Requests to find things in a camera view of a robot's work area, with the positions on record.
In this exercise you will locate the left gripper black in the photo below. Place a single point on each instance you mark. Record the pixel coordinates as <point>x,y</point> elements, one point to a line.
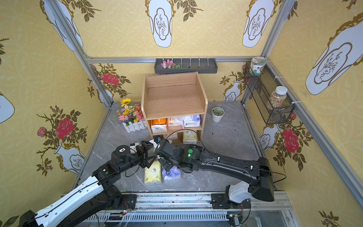
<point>144,154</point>

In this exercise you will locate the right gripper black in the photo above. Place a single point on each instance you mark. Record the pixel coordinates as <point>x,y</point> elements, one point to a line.
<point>163,152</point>

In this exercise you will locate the green-yellow tissue pack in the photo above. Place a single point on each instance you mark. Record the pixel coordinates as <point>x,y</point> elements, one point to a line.
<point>153,175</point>

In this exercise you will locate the orange tissue pack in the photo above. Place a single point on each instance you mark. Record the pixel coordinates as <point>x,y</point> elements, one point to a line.
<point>159,125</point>

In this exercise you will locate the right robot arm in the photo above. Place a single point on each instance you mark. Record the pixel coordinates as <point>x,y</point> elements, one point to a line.
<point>256,174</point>

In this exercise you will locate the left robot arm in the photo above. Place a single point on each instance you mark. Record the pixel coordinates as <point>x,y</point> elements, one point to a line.
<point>96,193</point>

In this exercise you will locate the peach tissue pack bottom shelf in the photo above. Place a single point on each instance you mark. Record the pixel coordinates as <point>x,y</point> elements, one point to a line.
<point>172,136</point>

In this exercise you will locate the yellow floral pack bottom shelf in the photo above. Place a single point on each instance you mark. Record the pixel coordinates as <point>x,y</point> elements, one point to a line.
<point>189,137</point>

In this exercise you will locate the white purple tissue pack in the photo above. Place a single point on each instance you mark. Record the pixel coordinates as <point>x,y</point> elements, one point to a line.
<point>191,121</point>

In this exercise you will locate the wooden three-tier shelf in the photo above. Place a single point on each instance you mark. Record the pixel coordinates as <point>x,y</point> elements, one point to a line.
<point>174,95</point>

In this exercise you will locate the artificial flowers white fence planter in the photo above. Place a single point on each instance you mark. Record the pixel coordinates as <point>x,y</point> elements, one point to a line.
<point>131,116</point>

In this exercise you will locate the small cactus white pot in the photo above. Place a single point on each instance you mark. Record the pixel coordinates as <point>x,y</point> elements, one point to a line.
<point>217,114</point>

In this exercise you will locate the pink flower on rack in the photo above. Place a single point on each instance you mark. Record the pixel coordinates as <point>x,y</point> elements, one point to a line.
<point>169,64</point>

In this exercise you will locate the clear jar white lid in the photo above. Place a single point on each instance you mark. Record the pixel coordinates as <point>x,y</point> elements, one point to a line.
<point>277,97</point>

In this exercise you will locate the printed lidded jar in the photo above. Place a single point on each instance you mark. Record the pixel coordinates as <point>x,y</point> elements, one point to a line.
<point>257,65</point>

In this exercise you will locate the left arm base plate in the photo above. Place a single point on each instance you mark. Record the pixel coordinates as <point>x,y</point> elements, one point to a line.
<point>128,202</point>

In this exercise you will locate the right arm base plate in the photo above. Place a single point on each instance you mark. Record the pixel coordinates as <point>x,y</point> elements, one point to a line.
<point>220,201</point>

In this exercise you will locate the dark wall hook rack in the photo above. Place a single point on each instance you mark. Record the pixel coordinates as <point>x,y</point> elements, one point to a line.
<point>202,65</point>

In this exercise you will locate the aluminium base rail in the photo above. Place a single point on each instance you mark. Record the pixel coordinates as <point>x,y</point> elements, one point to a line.
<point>177,206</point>

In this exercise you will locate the black wire wall basket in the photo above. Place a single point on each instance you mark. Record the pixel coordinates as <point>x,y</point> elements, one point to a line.
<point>261,88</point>

